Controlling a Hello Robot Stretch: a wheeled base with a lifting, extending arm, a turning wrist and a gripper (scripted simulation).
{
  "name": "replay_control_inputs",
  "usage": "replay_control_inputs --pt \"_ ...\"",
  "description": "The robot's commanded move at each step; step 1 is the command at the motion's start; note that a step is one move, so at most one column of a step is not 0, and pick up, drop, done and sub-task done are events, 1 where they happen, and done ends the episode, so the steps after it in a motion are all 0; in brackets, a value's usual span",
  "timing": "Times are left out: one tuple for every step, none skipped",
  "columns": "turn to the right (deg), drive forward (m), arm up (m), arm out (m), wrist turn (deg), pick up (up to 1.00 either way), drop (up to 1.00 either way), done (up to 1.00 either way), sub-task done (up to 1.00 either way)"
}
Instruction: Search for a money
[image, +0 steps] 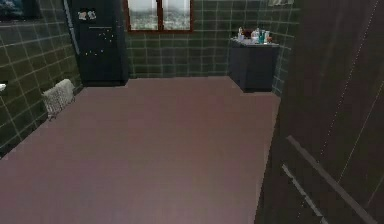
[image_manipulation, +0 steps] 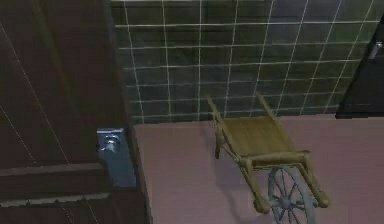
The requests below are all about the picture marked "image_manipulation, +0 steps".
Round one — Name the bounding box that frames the dark brown wooden cabinet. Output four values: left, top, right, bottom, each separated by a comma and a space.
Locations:
0, 0, 152, 224

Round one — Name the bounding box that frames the silver door handle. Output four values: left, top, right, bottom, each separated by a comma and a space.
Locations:
368, 41, 384, 60

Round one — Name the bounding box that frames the wooden wheelbarrow with grey wheel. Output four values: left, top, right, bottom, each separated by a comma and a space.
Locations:
205, 92, 331, 224

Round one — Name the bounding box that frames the black door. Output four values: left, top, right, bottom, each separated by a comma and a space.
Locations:
334, 17, 384, 120

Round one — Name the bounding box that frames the blue grey metal box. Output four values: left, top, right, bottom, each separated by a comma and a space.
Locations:
96, 127, 137, 188

